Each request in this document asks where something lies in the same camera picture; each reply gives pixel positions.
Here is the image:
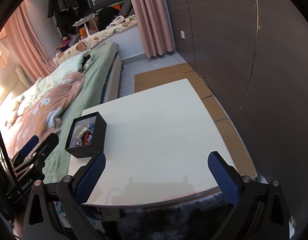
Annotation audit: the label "black jewelry box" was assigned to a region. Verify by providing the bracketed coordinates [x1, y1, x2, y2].
[65, 112, 107, 158]

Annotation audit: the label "left hand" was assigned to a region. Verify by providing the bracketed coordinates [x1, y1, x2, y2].
[13, 216, 25, 239]

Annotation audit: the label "pink duck fleece blanket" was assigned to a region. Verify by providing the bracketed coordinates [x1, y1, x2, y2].
[6, 72, 85, 157]

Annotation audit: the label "white cloth pouch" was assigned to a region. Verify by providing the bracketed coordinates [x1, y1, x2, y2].
[73, 124, 88, 138]

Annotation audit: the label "flat brown cardboard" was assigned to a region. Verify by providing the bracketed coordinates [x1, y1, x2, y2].
[133, 62, 257, 178]

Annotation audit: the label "pink curtain left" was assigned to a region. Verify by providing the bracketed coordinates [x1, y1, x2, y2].
[4, 2, 56, 83]

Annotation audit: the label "pink curtain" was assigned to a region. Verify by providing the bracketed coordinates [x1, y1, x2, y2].
[4, 2, 56, 83]
[131, 0, 174, 58]

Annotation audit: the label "light green floral pillow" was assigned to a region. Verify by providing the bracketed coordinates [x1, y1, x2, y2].
[14, 50, 93, 107]

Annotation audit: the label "green bed sheet mattress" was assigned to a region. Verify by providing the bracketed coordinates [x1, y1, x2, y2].
[43, 42, 119, 183]

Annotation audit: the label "floral cream quilt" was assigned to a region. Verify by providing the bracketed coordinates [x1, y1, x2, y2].
[52, 15, 137, 67]

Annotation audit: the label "hanging dark clothes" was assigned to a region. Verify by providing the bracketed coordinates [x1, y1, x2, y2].
[47, 0, 91, 37]

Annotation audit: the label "dark grey cushion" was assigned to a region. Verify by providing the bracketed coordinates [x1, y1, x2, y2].
[118, 0, 134, 18]

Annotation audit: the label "pink curtain right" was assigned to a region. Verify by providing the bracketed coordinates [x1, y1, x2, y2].
[131, 0, 174, 58]

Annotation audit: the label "black cable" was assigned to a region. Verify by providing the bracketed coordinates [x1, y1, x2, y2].
[0, 118, 19, 188]

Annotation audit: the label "white bed frame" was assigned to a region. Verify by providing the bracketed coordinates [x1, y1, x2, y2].
[101, 53, 122, 103]

